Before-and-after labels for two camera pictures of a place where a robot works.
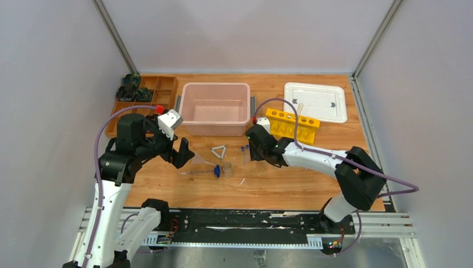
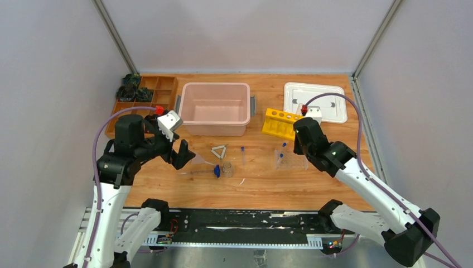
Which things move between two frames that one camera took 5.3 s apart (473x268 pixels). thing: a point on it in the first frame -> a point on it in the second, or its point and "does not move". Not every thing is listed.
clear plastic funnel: [198, 159] does not move
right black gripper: [254, 154] -> [297, 148]
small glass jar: [227, 169] does not move
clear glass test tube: [300, 108] does not move
